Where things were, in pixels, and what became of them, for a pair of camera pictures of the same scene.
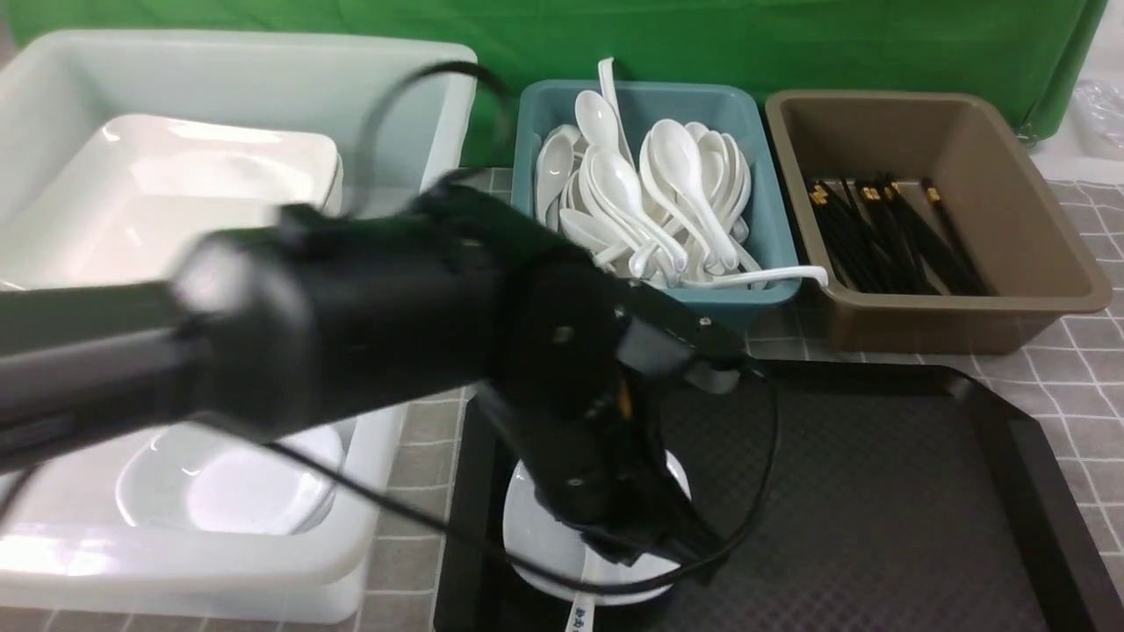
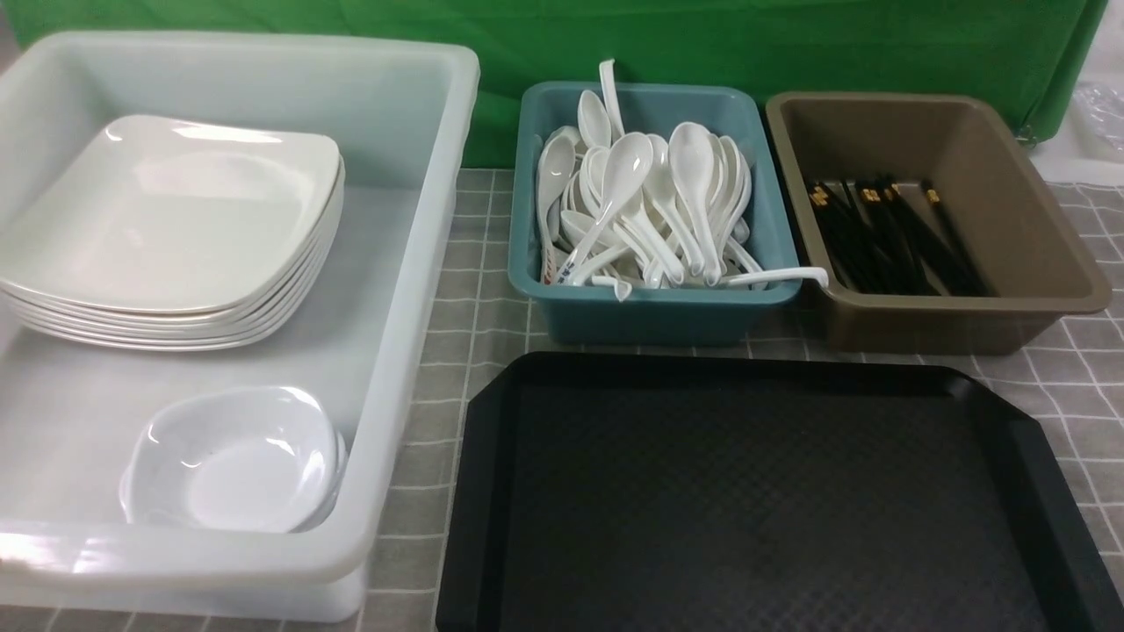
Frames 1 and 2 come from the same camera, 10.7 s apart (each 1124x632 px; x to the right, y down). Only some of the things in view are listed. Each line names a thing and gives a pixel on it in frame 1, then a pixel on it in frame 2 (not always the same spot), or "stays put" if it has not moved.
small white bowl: x=535 y=535 -> x=248 y=459
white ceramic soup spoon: x=583 y=614 -> x=626 y=163
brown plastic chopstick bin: x=933 y=228 stays put
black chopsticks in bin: x=878 y=240 stays put
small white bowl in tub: x=182 y=480 stays put
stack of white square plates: x=146 y=190 stays put
